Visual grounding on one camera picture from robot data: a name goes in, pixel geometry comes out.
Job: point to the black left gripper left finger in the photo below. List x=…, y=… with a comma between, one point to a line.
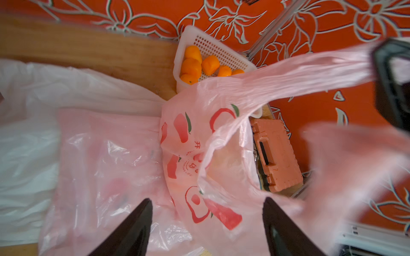
x=131, y=237

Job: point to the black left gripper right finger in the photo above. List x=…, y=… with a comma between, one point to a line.
x=283, y=236

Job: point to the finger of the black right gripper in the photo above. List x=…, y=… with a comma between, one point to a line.
x=391, y=62

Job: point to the pink printed plastic bag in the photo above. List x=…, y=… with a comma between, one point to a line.
x=208, y=148

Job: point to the red plastic tool case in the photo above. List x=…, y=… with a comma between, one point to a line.
x=277, y=167

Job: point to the plain pink plastic bag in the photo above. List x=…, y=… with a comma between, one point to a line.
x=109, y=164

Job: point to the orange fruit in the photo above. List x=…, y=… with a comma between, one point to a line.
x=192, y=67
x=224, y=71
x=237, y=71
x=189, y=79
x=210, y=65
x=193, y=52

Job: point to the white plastic bag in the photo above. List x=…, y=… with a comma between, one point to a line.
x=31, y=95

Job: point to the white perforated plastic basket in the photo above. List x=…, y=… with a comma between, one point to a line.
x=208, y=46

